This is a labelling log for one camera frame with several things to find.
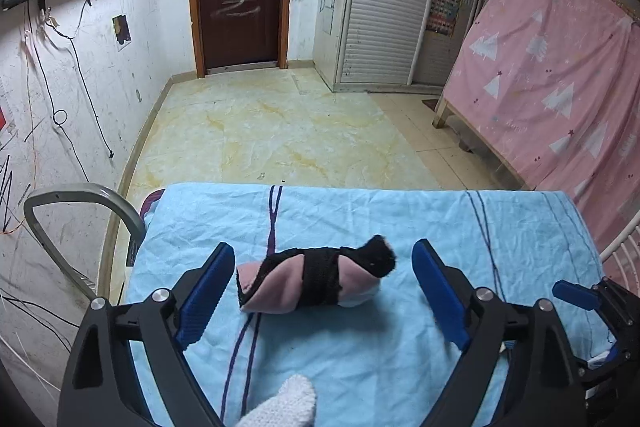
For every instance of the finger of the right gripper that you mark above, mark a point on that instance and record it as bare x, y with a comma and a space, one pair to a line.
576, 295

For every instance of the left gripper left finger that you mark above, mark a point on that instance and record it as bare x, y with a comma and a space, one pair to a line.
101, 386

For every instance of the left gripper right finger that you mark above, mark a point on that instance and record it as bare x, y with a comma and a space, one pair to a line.
542, 386

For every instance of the pink and black sock roll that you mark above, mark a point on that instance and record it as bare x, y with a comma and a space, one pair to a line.
301, 278

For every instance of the left hand white glove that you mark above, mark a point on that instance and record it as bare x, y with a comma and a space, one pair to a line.
294, 405

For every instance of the white metal chair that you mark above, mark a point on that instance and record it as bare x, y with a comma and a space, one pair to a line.
621, 259

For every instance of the light blue bed sheet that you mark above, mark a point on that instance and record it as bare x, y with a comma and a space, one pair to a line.
380, 359

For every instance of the pink tree-print curtain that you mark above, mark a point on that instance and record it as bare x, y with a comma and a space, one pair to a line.
552, 87

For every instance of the white louvered wardrobe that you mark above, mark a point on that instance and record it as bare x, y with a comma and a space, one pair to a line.
369, 45

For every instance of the grey metal chair frame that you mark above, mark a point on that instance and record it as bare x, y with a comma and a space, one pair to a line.
76, 225

